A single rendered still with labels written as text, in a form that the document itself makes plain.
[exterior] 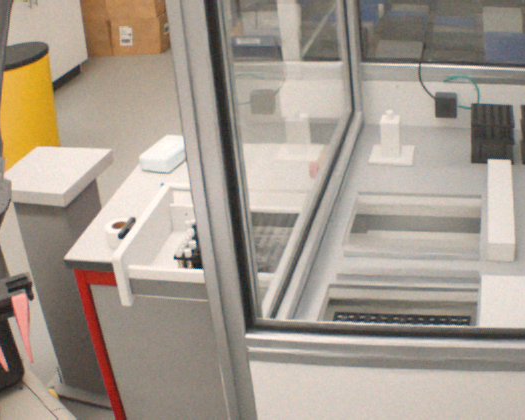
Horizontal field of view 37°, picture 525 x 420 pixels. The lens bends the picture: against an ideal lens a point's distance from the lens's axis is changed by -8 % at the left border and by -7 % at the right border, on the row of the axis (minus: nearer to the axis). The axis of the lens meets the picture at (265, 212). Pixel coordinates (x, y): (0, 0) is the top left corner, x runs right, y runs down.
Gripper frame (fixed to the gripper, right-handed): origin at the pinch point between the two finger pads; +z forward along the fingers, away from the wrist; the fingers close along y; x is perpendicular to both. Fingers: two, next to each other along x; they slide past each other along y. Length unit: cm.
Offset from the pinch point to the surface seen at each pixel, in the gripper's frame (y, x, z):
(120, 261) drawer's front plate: 27, 43, -25
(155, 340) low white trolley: 38, 89, -22
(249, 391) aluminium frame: 26.4, 3.5, 12.4
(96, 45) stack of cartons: 146, 386, -328
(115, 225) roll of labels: 37, 76, -47
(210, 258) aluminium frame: 24.4, -10.8, -0.8
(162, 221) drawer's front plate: 41, 56, -35
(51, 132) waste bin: 67, 262, -189
